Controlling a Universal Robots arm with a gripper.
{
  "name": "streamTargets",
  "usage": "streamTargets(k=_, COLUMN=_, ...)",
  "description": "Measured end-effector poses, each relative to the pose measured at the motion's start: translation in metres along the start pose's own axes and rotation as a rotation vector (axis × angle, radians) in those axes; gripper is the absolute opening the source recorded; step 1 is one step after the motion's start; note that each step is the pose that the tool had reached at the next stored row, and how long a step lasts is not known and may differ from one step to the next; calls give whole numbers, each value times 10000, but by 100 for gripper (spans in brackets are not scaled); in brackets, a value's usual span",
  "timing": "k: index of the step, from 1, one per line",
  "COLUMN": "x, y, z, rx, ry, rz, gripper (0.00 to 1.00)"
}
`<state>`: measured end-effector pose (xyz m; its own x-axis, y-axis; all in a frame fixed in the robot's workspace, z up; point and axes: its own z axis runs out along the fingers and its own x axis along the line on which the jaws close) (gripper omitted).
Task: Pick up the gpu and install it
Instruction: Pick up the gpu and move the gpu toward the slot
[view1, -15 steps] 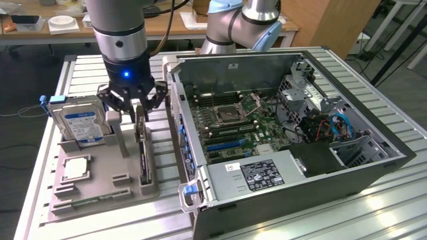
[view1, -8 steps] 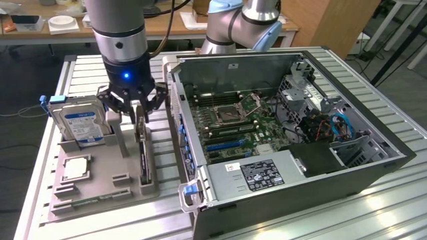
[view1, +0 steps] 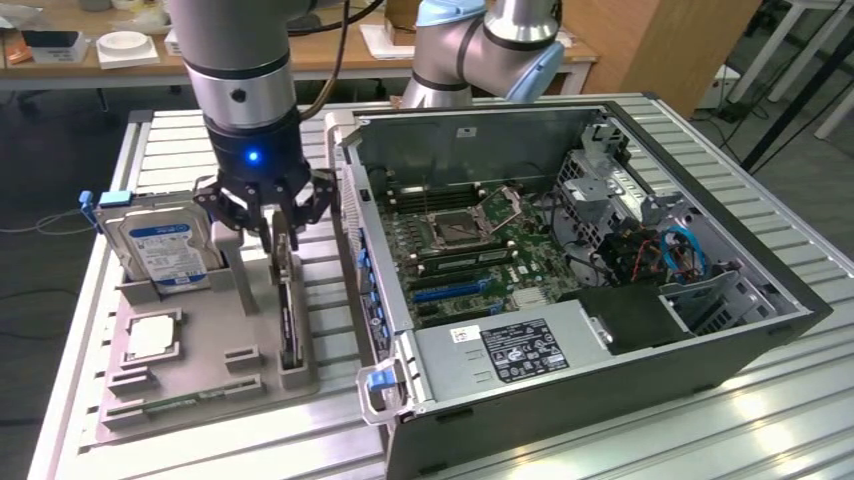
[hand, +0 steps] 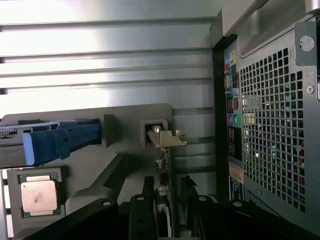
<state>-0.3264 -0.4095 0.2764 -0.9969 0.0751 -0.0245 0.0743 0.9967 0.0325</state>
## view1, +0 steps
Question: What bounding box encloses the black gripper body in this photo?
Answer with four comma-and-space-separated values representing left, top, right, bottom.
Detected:
203, 109, 315, 206

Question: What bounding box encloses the graphics card with black shroud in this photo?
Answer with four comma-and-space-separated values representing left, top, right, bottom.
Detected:
266, 207, 308, 374

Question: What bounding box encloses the hard disk with blue rails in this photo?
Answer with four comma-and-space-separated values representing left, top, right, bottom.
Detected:
78, 188, 227, 297

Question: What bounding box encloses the black RAM slot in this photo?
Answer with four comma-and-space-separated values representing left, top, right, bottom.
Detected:
384, 179, 483, 191
418, 262, 521, 277
407, 241, 503, 256
386, 184, 485, 197
388, 190, 487, 203
390, 196, 489, 210

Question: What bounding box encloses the CPU socket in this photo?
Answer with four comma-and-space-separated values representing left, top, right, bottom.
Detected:
424, 208, 501, 250

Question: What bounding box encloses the wooden desk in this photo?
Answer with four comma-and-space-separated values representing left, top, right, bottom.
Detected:
0, 0, 601, 109

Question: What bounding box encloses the long black expansion slot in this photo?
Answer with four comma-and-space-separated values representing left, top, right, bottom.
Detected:
404, 271, 483, 294

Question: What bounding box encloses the RAM stick with white label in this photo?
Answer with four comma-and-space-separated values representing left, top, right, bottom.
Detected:
420, 249, 517, 272

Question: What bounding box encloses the blue expansion slot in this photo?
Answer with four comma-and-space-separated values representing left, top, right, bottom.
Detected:
411, 280, 487, 303

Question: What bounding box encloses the white square dish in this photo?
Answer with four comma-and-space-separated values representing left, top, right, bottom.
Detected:
95, 30, 163, 72

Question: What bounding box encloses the grey parts rack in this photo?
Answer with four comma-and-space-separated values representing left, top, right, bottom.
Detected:
95, 218, 323, 445

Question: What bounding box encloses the silver CPU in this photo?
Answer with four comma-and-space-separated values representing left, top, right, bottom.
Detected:
126, 317, 180, 359

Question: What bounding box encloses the white paper stack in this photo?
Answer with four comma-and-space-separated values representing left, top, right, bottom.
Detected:
359, 22, 420, 62

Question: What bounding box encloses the metal socket cover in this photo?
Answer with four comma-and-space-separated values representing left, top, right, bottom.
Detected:
474, 182, 534, 238

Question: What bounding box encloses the clear plastic bag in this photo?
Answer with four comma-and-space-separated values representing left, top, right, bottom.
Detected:
110, 0, 172, 36

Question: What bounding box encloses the brown cardboard box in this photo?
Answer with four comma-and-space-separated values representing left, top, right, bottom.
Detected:
384, 0, 423, 32

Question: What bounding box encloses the green motherboard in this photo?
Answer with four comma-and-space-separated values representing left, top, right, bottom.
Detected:
378, 177, 590, 332

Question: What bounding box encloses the white box with dark lid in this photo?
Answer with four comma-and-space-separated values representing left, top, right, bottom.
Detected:
19, 29, 92, 65

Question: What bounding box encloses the bare green RAM stick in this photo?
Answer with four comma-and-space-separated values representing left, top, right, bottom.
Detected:
143, 383, 262, 409

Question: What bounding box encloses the silver chipset heatsink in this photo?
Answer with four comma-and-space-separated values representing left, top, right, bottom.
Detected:
509, 286, 554, 308

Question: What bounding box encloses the grey power supply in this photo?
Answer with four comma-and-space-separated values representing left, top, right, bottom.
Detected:
407, 298, 614, 404

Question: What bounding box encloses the perforated silver disk bay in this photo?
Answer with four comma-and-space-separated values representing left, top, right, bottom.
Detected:
557, 118, 669, 239

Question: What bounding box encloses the black open PC case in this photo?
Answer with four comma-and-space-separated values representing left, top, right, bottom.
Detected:
322, 98, 837, 475

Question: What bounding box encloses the wooden cabinet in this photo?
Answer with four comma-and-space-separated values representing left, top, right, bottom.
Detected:
571, 0, 763, 121

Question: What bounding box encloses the silver slanted disk bay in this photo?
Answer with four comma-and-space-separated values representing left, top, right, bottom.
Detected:
657, 264, 786, 337

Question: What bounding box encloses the black slanted pole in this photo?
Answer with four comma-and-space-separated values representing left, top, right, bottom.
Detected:
738, 47, 854, 175

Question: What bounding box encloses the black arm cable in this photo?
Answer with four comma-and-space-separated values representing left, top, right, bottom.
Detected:
296, 0, 388, 124

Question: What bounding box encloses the black plastic duct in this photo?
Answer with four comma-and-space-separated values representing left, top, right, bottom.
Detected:
574, 285, 694, 357

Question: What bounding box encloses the blue wire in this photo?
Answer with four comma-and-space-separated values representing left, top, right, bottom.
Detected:
657, 224, 710, 282

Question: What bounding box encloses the white table frame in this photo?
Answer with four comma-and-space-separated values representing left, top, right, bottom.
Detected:
723, 0, 854, 142

